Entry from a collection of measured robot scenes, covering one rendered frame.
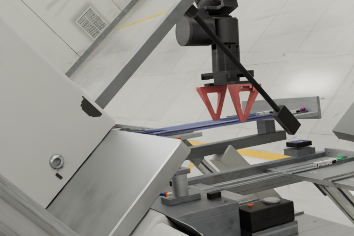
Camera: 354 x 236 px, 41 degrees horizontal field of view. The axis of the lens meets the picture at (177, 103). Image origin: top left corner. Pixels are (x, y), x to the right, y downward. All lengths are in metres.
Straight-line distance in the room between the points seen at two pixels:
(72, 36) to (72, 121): 8.40
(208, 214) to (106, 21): 8.39
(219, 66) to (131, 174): 0.71
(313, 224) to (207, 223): 0.18
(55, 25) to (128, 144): 8.38
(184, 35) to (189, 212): 0.41
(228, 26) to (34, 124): 0.68
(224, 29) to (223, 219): 0.43
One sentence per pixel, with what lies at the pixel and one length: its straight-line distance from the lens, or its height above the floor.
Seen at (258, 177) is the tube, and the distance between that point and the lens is 1.01.
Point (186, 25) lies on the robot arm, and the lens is 0.91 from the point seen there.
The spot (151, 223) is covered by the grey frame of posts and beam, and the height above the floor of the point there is 1.38.
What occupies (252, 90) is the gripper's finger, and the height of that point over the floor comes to 1.08.
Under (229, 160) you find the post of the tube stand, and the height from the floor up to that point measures 0.79.
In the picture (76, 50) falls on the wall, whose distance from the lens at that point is 8.69.
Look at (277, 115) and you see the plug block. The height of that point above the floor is 1.13.
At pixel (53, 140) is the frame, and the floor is 1.41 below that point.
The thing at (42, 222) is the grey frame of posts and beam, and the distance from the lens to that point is 0.16.
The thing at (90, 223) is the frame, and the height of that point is 1.39.
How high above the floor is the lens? 1.49
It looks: 21 degrees down
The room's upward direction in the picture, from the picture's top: 45 degrees counter-clockwise
